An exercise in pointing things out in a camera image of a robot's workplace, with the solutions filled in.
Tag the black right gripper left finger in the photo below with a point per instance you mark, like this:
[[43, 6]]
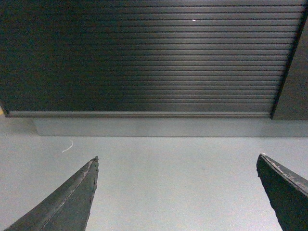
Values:
[[67, 208]]

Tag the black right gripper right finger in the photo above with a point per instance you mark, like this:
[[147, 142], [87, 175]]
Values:
[[287, 193]]

